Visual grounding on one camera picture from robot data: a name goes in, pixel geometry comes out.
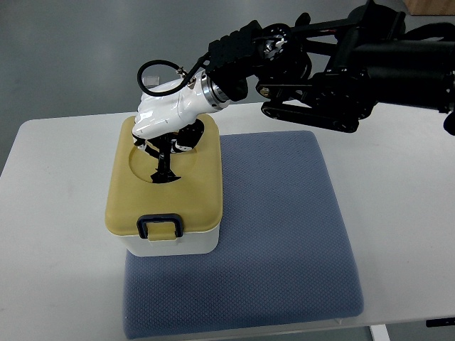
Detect black table control panel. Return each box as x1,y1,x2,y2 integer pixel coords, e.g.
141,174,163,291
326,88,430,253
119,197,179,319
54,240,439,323
426,317,455,328

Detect white table leg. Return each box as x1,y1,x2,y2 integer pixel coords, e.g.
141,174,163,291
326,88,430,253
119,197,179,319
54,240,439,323
369,325,391,341

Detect blue grey fabric cushion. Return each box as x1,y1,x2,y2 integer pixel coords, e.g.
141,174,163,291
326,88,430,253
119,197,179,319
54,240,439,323
123,131,364,339

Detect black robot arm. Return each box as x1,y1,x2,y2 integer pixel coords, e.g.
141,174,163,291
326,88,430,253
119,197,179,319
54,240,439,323
133,1,454,139

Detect yellow storage box lid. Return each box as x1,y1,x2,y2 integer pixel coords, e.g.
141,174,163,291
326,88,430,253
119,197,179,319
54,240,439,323
105,114,223,237

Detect front dark blue latch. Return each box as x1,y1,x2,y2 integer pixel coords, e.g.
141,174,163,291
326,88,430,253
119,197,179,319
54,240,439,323
136,213,183,239

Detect black lid handle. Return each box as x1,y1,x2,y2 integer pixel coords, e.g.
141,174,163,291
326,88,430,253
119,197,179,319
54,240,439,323
145,134,181,183

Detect upper clear floor tile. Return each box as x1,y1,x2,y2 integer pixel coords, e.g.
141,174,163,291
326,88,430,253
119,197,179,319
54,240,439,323
142,75,160,87

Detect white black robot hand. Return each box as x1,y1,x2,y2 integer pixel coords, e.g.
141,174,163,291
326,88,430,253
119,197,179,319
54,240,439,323
132,71,230,153

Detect cardboard box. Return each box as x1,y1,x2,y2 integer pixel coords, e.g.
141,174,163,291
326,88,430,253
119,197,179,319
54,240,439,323
404,0,455,16

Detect white storage box base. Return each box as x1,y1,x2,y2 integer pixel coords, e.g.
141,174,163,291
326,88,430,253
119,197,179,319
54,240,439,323
118,225,220,257

